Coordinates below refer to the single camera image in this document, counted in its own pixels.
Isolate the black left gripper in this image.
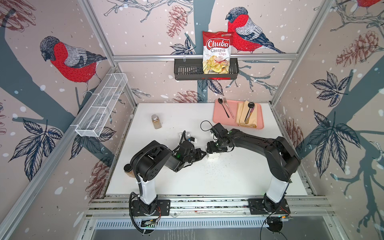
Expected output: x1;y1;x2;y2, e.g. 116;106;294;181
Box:
183;148;207;164

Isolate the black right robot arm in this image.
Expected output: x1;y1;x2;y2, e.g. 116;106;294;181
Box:
207;124;301;213

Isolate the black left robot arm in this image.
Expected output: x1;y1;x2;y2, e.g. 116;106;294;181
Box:
131;141;207;215

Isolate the brown jar black lid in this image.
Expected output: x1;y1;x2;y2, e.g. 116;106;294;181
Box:
124;164;135;178

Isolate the pink plastic tray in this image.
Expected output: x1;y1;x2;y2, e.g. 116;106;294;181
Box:
213;100;264;130

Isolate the beige folded cloth napkin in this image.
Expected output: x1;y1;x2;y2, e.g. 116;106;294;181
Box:
235;101;258;129

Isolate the black spoon on tray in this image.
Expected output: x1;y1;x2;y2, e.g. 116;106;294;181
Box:
218;98;230;118

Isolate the silver fork on tray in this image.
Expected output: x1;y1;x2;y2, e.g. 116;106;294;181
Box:
223;98;235;119

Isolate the glass spice jar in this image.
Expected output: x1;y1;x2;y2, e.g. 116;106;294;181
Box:
151;114;162;130

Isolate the black spoon on napkin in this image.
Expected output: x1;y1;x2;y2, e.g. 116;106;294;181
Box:
245;102;255;124

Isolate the red Chuba cassava chips bag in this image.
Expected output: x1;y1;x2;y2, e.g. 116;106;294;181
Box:
202;32;233;74

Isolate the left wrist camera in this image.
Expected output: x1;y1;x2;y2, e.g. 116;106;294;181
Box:
186;135;198;144

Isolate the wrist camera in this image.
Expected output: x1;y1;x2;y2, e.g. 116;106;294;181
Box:
210;123;229;139
186;135;198;144

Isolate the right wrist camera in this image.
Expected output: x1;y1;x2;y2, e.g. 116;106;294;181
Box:
210;123;229;139

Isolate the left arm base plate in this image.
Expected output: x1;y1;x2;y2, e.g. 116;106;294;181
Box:
129;199;171;217

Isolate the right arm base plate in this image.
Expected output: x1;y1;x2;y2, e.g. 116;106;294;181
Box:
248;198;291;215

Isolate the black wire wall basket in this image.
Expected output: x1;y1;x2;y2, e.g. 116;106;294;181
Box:
173;57;240;81

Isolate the white wire mesh shelf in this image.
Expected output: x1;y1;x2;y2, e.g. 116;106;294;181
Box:
75;73;128;138

